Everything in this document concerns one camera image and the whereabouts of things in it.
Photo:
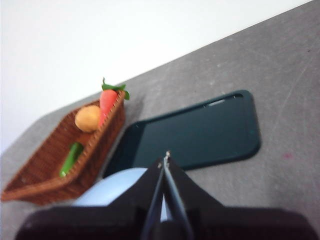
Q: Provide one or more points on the dark rectangular tray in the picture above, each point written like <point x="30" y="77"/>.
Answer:
<point x="200" y="132"/>

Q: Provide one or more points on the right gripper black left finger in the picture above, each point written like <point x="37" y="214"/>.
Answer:
<point x="120" y="220"/>

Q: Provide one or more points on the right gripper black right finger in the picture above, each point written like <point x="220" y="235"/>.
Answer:
<point x="215" y="220"/>

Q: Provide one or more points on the brown wicker basket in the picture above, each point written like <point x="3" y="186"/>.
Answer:
<point x="45" y="172"/>

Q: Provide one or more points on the pale blue plate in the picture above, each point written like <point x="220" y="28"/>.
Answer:
<point x="112" y="190"/>

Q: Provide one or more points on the orange toy carrot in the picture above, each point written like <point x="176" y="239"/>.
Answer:
<point x="107" y="101"/>

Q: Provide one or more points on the green toy pepper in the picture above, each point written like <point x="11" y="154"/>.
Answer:
<point x="72" y="158"/>

